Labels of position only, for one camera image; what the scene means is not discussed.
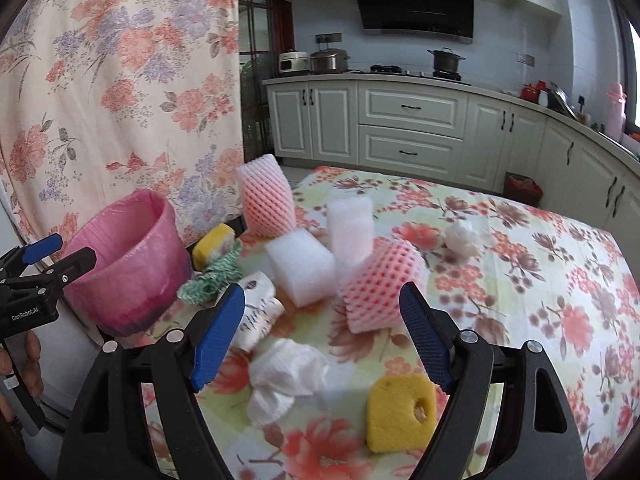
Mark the white tissue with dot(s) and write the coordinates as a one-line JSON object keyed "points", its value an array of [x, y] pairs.
{"points": [[286, 371]]}

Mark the black gas stove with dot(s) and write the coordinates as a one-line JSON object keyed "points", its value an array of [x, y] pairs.
{"points": [[398, 71]]}

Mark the person's left hand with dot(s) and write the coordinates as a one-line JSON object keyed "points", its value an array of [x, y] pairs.
{"points": [[31, 372]]}

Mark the pink trash bin with bag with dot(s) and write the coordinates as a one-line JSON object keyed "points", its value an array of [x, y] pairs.
{"points": [[140, 264]]}

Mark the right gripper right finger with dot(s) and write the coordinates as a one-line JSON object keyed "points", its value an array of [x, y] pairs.
{"points": [[535, 437]]}

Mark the white printed paper wrapper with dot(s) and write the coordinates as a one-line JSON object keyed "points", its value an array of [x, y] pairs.
{"points": [[261, 312]]}

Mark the black cooking pot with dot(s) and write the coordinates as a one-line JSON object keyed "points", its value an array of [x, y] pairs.
{"points": [[446, 61]]}

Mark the floral curtain cloth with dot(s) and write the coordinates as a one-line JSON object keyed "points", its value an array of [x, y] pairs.
{"points": [[101, 98]]}

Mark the dark red floor bin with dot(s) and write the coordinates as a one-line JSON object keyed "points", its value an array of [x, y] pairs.
{"points": [[521, 189]]}

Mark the pink thermos bottle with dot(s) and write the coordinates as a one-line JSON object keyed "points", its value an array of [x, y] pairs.
{"points": [[616, 117]]}

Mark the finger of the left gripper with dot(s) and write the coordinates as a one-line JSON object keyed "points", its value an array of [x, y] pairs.
{"points": [[40, 248], [68, 269]]}

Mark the black range hood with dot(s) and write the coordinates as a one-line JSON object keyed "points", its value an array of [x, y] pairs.
{"points": [[452, 19]]}

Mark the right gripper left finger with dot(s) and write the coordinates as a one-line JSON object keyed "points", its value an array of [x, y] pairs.
{"points": [[108, 435]]}

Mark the yellow sponge with hole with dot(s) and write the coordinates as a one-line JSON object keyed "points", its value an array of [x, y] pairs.
{"points": [[401, 414]]}

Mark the floral tablecloth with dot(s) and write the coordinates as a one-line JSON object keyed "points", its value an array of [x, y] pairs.
{"points": [[540, 276]]}

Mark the tall pink foam fruit net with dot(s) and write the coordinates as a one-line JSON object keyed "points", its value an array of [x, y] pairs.
{"points": [[266, 198]]}

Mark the white foam block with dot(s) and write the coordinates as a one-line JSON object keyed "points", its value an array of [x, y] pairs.
{"points": [[350, 226], [302, 267]]}

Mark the white rice cooker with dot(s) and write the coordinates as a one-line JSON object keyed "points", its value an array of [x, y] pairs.
{"points": [[292, 63]]}

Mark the green white striped cloth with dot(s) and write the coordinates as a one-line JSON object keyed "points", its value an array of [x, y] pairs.
{"points": [[206, 286]]}

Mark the white lower kitchen cabinets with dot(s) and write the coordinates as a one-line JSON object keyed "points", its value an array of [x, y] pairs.
{"points": [[458, 134]]}

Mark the steel pressure cooker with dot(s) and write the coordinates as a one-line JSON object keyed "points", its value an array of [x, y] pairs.
{"points": [[329, 61]]}

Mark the small white tissue ball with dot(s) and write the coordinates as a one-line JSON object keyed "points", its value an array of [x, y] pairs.
{"points": [[461, 239]]}

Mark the red kettle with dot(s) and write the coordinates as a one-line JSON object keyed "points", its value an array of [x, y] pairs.
{"points": [[531, 92]]}

